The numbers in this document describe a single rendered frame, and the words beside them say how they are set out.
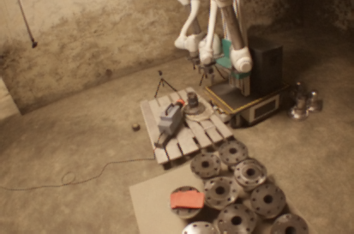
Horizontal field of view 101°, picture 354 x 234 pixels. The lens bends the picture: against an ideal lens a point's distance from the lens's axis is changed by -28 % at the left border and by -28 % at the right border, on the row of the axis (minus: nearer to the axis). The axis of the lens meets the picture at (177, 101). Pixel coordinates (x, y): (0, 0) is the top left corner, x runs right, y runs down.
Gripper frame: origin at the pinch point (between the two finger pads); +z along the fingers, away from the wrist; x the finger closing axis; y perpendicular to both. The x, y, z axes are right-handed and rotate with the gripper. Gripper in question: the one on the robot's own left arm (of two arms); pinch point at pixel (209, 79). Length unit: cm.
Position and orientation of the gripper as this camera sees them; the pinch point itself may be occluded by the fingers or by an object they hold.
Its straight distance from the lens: 196.6
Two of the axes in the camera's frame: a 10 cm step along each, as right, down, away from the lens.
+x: 3.4, 4.4, -8.3
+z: 2.0, 8.3, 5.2
